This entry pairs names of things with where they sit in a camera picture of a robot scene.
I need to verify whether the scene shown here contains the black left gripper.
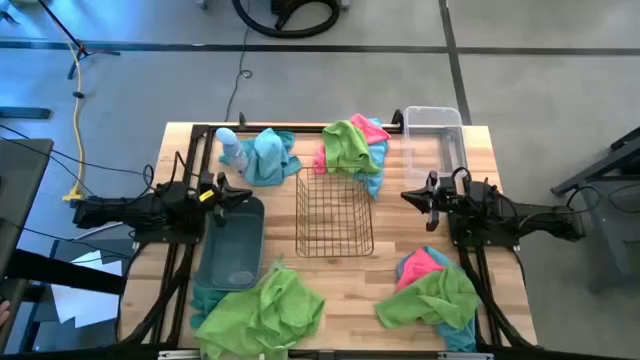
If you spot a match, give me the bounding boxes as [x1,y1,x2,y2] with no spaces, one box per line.
[192,171,254,227]

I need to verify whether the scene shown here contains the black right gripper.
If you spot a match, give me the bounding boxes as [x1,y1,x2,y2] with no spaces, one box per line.
[401,167,471,232]

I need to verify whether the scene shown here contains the blue microfiber towel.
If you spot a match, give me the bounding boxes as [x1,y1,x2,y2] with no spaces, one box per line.
[218,127,303,188]
[396,244,479,354]
[352,117,390,201]

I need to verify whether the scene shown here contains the teal plastic basket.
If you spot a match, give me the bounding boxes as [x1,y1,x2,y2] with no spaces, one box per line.
[193,195,266,293]

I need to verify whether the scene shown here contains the pink microfiber towel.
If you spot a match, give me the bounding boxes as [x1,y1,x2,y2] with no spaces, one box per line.
[313,113,392,175]
[394,247,446,294]

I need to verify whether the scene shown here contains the clear plastic bin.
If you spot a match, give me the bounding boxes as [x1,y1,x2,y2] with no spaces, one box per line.
[402,105,469,189]

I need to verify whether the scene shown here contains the green microfiber towel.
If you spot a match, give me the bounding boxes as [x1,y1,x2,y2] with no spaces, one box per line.
[321,119,382,176]
[194,257,326,360]
[374,264,482,330]

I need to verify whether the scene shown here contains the teal microfiber towel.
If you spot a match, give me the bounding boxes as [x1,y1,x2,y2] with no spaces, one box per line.
[189,284,231,330]

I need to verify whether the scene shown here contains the light blue spray bottle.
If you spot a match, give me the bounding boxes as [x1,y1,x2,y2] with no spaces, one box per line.
[215,127,250,176]

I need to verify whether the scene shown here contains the black floor beam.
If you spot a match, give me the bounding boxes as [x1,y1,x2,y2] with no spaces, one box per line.
[0,248,126,296]

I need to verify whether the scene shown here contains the white paper sheet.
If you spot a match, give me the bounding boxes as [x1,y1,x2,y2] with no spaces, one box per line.
[49,249,125,329]

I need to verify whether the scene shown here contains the black tripod stand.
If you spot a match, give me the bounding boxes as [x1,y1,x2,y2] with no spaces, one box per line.
[37,0,121,81]

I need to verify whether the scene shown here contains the black desk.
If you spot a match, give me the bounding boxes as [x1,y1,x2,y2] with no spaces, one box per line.
[0,137,55,281]

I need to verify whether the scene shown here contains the black flat floor bar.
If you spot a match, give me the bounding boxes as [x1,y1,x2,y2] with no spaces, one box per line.
[0,106,53,120]

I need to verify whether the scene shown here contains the brown wire basket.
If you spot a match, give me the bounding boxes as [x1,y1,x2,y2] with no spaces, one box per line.
[294,167,375,259]

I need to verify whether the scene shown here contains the black aluminium table frame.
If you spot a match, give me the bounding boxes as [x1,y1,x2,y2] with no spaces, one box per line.
[113,122,539,360]

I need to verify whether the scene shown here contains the thin black floor cable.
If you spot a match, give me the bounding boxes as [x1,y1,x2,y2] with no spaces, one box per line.
[223,0,254,123]

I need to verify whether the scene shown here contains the silver metal bracket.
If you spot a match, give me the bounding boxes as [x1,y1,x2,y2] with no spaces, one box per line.
[158,349,215,360]
[438,351,495,360]

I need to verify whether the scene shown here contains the black vacuum hose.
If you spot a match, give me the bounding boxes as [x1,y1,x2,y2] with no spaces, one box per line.
[230,0,342,40]

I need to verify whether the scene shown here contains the yellow extension cable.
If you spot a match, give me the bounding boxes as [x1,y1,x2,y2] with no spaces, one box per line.
[62,42,87,204]

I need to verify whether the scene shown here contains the dark metal table frame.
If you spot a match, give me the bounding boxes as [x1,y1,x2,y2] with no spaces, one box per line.
[549,125,640,294]

